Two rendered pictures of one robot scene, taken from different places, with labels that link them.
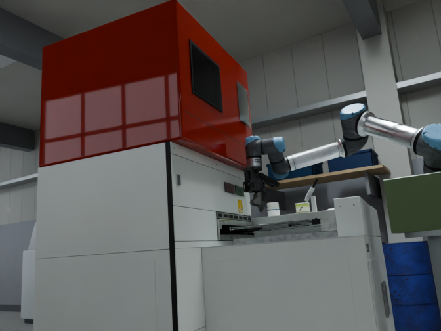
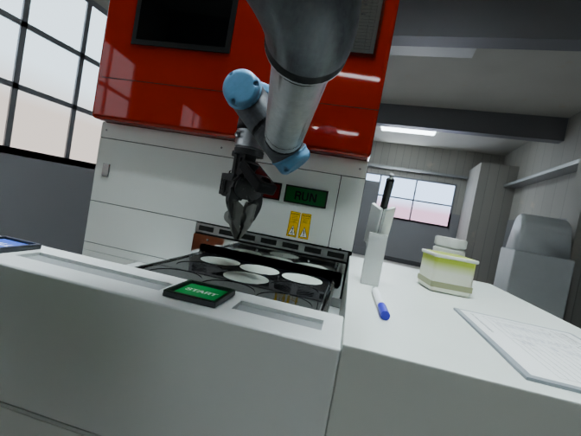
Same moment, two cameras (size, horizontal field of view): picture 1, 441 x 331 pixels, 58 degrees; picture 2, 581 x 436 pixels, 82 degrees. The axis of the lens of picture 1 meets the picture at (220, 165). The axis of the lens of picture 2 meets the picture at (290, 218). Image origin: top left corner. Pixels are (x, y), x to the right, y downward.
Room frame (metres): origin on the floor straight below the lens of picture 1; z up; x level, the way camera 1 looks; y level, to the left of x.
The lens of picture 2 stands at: (1.82, -0.97, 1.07)
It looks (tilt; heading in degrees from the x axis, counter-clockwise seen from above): 2 degrees down; 76
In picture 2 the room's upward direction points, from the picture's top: 10 degrees clockwise
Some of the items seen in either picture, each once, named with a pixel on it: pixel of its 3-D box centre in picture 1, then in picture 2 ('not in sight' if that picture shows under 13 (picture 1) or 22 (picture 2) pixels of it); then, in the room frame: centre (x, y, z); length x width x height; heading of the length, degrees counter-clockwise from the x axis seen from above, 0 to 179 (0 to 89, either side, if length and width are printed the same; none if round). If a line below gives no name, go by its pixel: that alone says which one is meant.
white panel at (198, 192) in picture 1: (217, 202); (214, 208); (1.84, 0.02, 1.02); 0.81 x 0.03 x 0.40; 156
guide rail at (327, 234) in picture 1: (285, 238); not in sight; (1.79, -0.26, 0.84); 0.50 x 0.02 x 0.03; 66
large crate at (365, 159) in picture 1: (353, 163); not in sight; (3.90, -1.32, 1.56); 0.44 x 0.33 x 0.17; 59
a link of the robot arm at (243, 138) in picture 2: (254, 163); (249, 141); (1.89, -0.17, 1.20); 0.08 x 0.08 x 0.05
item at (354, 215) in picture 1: (357, 219); (87, 331); (1.71, -0.56, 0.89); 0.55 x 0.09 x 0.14; 156
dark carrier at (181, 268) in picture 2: (279, 226); (245, 278); (1.92, -0.26, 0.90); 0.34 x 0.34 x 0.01; 66
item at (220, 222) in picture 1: (237, 230); (264, 264); (1.99, -0.06, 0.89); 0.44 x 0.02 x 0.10; 156
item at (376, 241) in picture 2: (310, 199); (375, 243); (2.10, -0.46, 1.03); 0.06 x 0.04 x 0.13; 66
